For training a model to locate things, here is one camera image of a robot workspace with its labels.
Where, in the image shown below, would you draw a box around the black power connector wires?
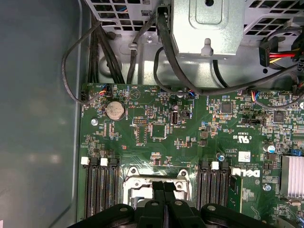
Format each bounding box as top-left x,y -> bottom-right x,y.
258,35 -> 304,70

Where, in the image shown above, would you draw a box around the metal socket cover frame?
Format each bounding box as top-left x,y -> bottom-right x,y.
124,177 -> 192,208

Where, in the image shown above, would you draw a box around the thin black fan wire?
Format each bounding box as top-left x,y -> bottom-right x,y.
61,21 -> 109,105

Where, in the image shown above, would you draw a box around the internal USB port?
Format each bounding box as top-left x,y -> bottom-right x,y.
170,111 -> 180,126

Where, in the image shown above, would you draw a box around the black and silver PC case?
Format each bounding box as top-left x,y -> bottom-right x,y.
0,0 -> 304,228

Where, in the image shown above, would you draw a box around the green motherboard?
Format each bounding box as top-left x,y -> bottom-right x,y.
77,83 -> 304,228

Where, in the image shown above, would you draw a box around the RAM slot white latch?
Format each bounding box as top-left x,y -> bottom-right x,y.
99,158 -> 111,212
80,156 -> 93,218
207,161 -> 220,207

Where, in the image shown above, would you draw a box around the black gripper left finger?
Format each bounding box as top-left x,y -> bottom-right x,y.
68,181 -> 166,228

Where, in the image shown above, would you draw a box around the round coin cell battery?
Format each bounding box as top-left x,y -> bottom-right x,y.
105,101 -> 126,121

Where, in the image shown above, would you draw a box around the RAM slot black latch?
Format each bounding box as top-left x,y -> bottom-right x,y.
109,158 -> 121,209
91,157 -> 102,214
196,160 -> 209,209
217,161 -> 230,207

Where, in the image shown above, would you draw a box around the silver chipset heatsink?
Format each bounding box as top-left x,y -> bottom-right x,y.
281,155 -> 304,198

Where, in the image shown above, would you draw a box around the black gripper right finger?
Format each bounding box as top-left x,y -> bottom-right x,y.
164,181 -> 269,228

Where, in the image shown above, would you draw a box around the installed green RAM stick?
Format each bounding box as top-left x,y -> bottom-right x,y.
228,166 -> 245,214

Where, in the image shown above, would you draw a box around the thick black cable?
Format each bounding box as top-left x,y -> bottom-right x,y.
95,23 -> 126,84
88,14 -> 100,84
126,14 -> 159,84

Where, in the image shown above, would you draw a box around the thin metal locking lever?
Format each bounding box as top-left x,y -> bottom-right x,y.
186,170 -> 193,202

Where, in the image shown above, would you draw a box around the silver drive cage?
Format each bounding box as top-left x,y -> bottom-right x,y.
85,0 -> 304,59

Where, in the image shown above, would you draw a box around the CPU socket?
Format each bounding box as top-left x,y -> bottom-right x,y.
123,166 -> 193,209

